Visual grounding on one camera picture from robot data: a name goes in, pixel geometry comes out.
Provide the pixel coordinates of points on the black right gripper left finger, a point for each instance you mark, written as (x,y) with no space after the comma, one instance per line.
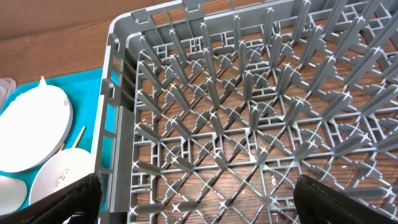
(78,202)

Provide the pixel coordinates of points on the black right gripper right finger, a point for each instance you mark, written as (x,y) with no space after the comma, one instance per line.
(316,202)

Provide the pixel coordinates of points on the grey rice bowl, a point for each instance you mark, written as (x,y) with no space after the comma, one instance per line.
(59,171)

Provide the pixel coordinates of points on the clear plastic waste bin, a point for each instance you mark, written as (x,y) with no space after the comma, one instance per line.
(7,86)

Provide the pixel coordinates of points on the grey dishwasher rack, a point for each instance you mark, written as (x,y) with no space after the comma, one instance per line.
(209,112)

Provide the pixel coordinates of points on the small pink plate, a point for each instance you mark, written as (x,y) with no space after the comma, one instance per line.
(13,194)

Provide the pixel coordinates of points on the large pink plate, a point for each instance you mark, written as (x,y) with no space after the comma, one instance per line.
(34,126)

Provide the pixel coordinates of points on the teal serving tray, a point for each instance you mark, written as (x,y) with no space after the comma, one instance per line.
(83,91)

